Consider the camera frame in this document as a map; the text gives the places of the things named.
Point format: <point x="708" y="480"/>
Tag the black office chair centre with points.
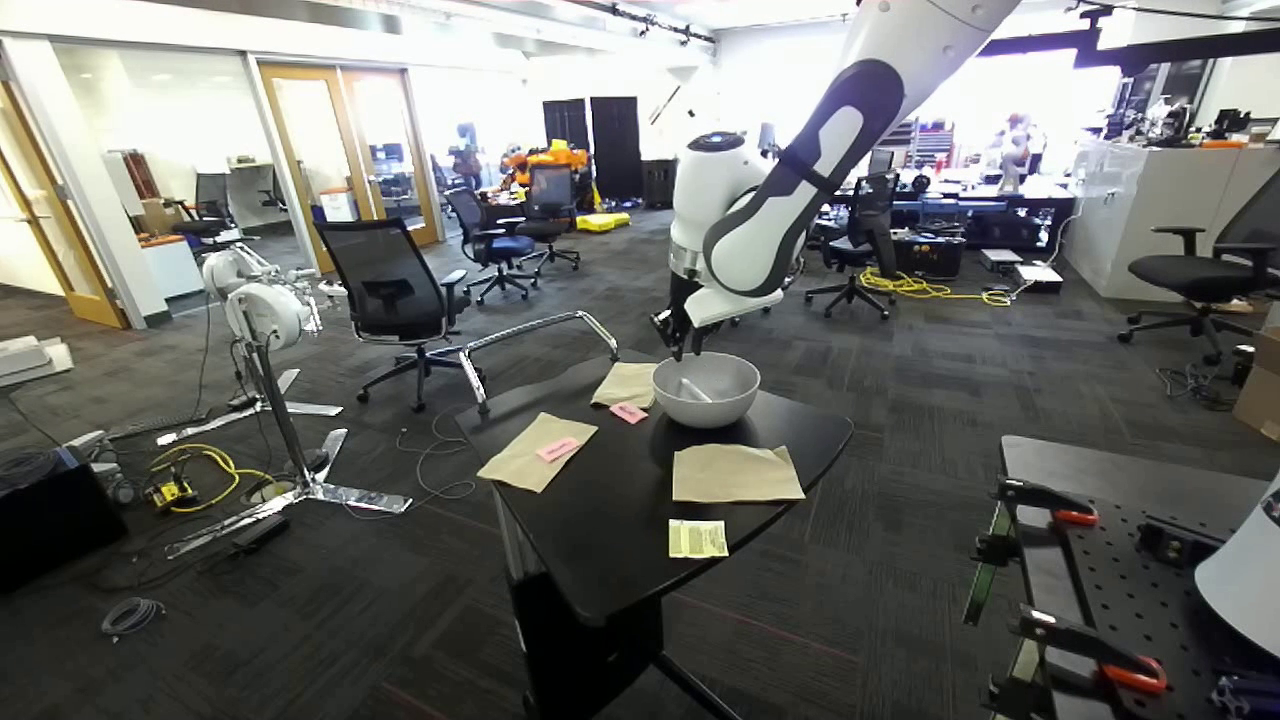
<point x="856" y="241"/>

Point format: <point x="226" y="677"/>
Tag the white ceramic bowl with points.
<point x="724" y="379"/>

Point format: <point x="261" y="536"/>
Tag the black perforated robot table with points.
<point x="1129" y="578"/>

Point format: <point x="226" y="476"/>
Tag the silver metal frame stand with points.
<point x="519" y="332"/>

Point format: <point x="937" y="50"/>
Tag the black office chair right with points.
<point x="1236" y="267"/>

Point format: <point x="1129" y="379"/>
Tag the brown paper sheet near wall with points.
<point x="732" y="475"/>

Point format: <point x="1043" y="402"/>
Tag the black office chair near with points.
<point x="396" y="296"/>

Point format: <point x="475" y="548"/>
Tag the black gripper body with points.
<point x="673" y="323"/>

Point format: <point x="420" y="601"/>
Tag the orange handled clamp lower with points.
<point x="1071" y="656"/>

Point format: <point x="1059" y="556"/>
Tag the orange handled clamp upper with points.
<point x="1059" y="505"/>

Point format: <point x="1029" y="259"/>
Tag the orange handled clamp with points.
<point x="1059" y="505"/>
<point x="1071" y="656"/>

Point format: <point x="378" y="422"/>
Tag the yellow cable bundle floor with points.
<point x="198" y="476"/>

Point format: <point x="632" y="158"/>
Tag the pink sticky note on paper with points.
<point x="559" y="451"/>

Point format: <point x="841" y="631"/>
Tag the black office chair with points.
<point x="856" y="241"/>
<point x="396" y="296"/>
<point x="1236" y="267"/>

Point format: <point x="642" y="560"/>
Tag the pink sticky note by bowl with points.
<point x="629" y="412"/>

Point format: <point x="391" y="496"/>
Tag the black box left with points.
<point x="48" y="512"/>

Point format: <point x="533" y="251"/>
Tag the brown paper sheet with pink note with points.
<point x="520" y="466"/>

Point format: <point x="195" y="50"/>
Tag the brown paper sheet far side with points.
<point x="627" y="387"/>

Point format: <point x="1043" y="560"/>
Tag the black round side table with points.
<point x="588" y="555"/>

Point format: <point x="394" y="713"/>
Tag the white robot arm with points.
<point x="736" y="223"/>

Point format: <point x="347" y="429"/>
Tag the yellow sticky note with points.
<point x="698" y="536"/>

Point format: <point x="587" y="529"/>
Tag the blue office chair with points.
<point x="498" y="251"/>

